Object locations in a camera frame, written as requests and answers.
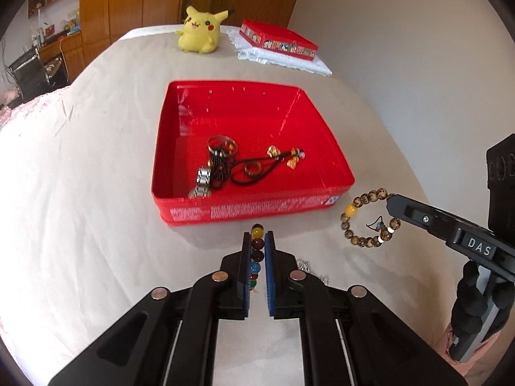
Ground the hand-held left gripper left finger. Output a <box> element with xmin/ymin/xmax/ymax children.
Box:
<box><xmin>47</xmin><ymin>231</ymin><xmax>252</xmax><ymax>386</ymax></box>

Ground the person's right hand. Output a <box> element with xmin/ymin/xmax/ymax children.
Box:
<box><xmin>450</xmin><ymin>262</ymin><xmax>515</xmax><ymax>337</ymax></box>

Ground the black office chair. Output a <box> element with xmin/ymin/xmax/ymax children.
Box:
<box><xmin>7</xmin><ymin>47</ymin><xmax>54</xmax><ymax>102</ymax></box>

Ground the floral blanket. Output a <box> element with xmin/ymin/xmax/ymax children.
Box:
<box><xmin>0</xmin><ymin>87</ymin><xmax>70</xmax><ymax>130</ymax></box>

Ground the silver chain necklace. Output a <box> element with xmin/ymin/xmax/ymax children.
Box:
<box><xmin>295</xmin><ymin>260</ymin><xmax>329</xmax><ymax>287</ymax></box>

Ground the person's right forearm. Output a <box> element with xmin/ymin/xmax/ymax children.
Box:
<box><xmin>436</xmin><ymin>321</ymin><xmax>515</xmax><ymax>377</ymax></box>

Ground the black cord necklace gold pendant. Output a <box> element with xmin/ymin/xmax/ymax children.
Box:
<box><xmin>229</xmin><ymin>148</ymin><xmax>307</xmax><ymax>188</ymax></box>

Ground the wooden desk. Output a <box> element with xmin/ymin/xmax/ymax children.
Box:
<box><xmin>37</xmin><ymin>28</ymin><xmax>88</xmax><ymax>86</ymax></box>

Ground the red tin box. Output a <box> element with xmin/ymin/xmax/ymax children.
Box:
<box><xmin>151</xmin><ymin>80</ymin><xmax>356</xmax><ymax>227</ymax></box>

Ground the white folded cloth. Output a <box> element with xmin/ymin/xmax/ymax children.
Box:
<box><xmin>225</xmin><ymin>27</ymin><xmax>334</xmax><ymax>77</ymax></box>

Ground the wooden wardrobe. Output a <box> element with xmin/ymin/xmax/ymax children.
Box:
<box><xmin>78</xmin><ymin>0</ymin><xmax>188</xmax><ymax>51</ymax></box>

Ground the wooden bead bracelet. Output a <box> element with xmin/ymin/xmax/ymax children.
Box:
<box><xmin>340</xmin><ymin>188</ymin><xmax>402</xmax><ymax>248</ymax></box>

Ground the silver metal watch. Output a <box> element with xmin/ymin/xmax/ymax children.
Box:
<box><xmin>188</xmin><ymin>166</ymin><xmax>213</xmax><ymax>199</ymax></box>

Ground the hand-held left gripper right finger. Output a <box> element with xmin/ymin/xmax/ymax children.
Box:
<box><xmin>263</xmin><ymin>231</ymin><xmax>470</xmax><ymax>386</ymax></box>

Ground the yellow plush toy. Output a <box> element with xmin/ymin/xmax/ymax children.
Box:
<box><xmin>174</xmin><ymin>5</ymin><xmax>236</xmax><ymax>55</ymax></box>

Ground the red printed tin lid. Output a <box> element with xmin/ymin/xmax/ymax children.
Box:
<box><xmin>239</xmin><ymin>19</ymin><xmax>320</xmax><ymax>62</ymax></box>

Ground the multicoloured bead bracelet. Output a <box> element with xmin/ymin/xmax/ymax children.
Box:
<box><xmin>249</xmin><ymin>223</ymin><xmax>267</xmax><ymax>295</ymax></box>

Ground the black bead necklace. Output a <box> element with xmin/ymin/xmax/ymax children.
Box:
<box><xmin>207</xmin><ymin>149</ymin><xmax>233</xmax><ymax>190</ymax></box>

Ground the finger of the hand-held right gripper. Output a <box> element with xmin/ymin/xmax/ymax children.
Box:
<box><xmin>385</xmin><ymin>194</ymin><xmax>464</xmax><ymax>247</ymax></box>

